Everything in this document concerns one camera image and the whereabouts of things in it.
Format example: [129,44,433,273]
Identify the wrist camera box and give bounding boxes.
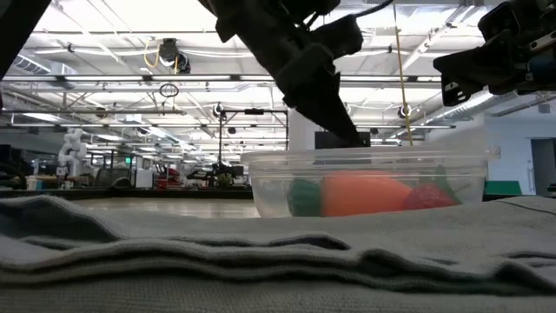
[310,14,365,60]
[477,0,539,43]

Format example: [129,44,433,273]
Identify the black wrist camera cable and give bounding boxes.
[352,0,395,19]

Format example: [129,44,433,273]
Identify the black monitor screen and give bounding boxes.
[314,130,372,150]

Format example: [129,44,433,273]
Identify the red toy strawberry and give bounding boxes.
[402,164,462,211]

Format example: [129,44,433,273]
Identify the black aluminium table frame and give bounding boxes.
[0,187,556,202]

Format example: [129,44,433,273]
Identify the ceiling cable reel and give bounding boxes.
[156,37,192,74]

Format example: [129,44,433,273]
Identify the hanging yellow cable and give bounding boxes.
[393,0,414,147]

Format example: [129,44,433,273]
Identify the grey folded cloth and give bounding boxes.
[0,194,556,313]

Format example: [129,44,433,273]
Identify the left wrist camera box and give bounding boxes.
[310,14,365,60]

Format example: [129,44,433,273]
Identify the clear plastic tupperware container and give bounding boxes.
[241,145,500,219]

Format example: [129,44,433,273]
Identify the green board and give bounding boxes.
[484,180,523,196]

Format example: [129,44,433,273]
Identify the orange toy carrot green top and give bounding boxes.
[286,170,413,217]

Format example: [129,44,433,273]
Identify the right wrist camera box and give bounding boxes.
[477,0,539,43]

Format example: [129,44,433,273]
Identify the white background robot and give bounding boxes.
[57,128,88,177]

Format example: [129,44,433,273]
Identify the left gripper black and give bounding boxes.
[215,0,362,148]

